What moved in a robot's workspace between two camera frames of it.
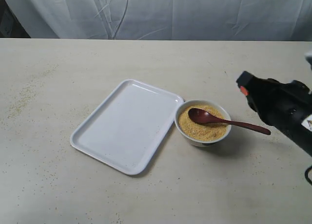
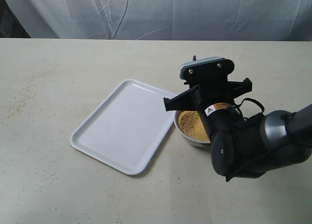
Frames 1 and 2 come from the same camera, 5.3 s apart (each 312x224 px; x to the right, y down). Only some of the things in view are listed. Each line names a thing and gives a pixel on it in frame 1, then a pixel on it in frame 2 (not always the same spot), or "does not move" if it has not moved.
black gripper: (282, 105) to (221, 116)
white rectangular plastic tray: (126, 130) does not move
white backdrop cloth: (208, 15) does not move
